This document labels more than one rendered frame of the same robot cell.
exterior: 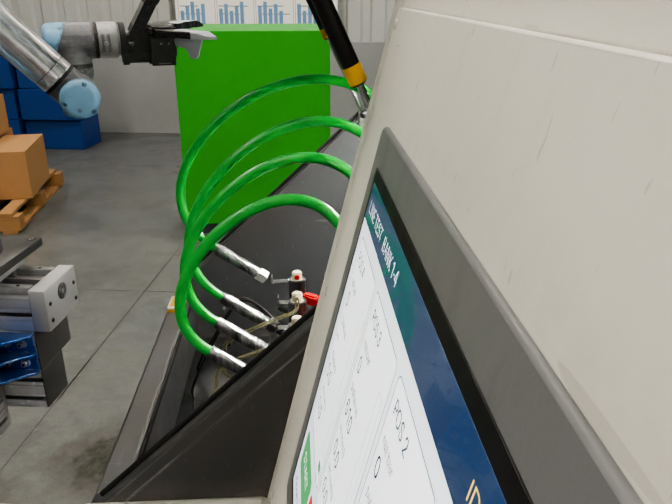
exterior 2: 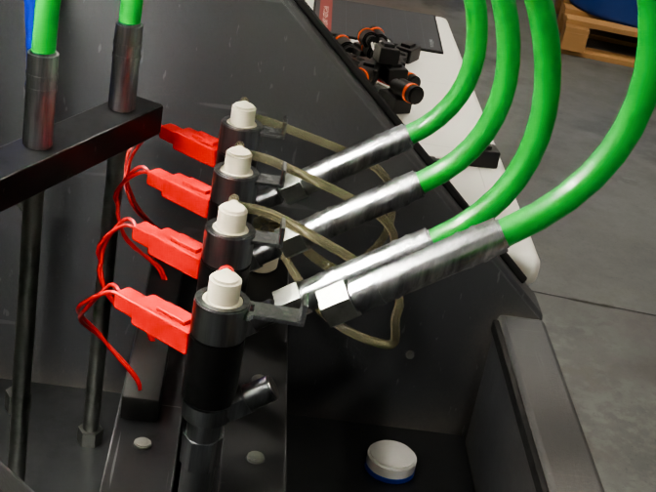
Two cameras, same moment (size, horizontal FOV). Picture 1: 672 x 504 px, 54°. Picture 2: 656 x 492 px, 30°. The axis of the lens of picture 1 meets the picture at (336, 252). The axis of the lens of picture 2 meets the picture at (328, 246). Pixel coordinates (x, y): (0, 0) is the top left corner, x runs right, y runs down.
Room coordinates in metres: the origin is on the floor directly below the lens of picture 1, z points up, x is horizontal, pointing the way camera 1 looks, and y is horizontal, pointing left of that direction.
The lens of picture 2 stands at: (1.51, 0.08, 1.40)
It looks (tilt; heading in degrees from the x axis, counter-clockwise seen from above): 26 degrees down; 177
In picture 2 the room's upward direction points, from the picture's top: 11 degrees clockwise
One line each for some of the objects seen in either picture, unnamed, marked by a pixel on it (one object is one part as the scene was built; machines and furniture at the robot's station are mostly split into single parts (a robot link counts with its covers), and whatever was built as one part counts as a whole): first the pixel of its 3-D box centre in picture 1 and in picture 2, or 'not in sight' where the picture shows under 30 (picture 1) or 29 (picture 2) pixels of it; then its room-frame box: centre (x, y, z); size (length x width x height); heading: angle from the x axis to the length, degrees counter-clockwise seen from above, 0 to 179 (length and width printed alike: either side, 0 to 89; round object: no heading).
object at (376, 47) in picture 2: not in sight; (384, 59); (0.24, 0.17, 1.01); 0.23 x 0.11 x 0.06; 3
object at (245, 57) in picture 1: (258, 125); not in sight; (4.63, 0.54, 0.65); 0.95 x 0.86 x 1.30; 94
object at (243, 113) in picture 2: not in sight; (241, 123); (0.74, 0.05, 1.10); 0.02 x 0.02 x 0.03
